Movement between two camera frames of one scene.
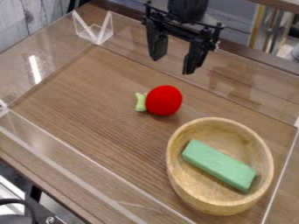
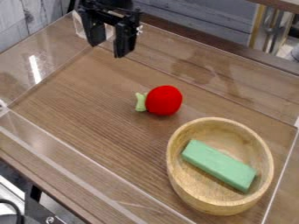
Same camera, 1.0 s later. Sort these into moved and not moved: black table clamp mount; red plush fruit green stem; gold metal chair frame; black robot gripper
Moved: black robot gripper
Not moved: black table clamp mount; red plush fruit green stem; gold metal chair frame
